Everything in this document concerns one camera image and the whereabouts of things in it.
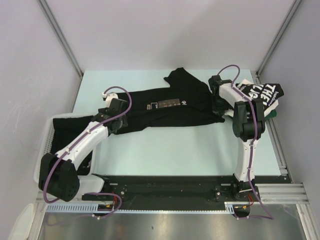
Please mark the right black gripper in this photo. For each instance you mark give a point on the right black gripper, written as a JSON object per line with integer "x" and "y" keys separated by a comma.
{"x": 219, "y": 111}

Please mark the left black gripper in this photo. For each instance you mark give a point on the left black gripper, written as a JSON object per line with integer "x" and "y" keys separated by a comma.
{"x": 124, "y": 124}

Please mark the black graphic t shirt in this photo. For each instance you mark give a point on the black graphic t shirt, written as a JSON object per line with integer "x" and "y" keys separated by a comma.
{"x": 186, "y": 102}

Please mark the white plastic laundry basket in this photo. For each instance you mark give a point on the white plastic laundry basket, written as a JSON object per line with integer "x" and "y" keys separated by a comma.
{"x": 46, "y": 143}

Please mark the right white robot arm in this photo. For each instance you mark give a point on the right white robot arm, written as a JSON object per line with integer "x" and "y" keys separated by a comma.
{"x": 248, "y": 122}

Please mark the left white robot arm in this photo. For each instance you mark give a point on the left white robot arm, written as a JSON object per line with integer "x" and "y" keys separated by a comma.
{"x": 58, "y": 175}

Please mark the black folded lettered t shirt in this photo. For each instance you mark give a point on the black folded lettered t shirt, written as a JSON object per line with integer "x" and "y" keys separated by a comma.
{"x": 269, "y": 93}

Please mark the green folded t shirt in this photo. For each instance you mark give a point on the green folded t shirt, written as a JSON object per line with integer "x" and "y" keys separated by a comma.
{"x": 271, "y": 115}

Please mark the black clothes in basket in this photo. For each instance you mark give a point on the black clothes in basket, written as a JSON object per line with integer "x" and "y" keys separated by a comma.
{"x": 66, "y": 130}

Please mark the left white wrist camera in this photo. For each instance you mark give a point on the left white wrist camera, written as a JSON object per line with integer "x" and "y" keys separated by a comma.
{"x": 107, "y": 97}

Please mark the white slotted cable duct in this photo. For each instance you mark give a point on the white slotted cable duct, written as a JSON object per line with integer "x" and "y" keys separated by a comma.
{"x": 96, "y": 208}

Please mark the aluminium frame rail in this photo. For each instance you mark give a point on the aluminium frame rail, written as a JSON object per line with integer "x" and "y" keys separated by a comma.
{"x": 280, "y": 192}

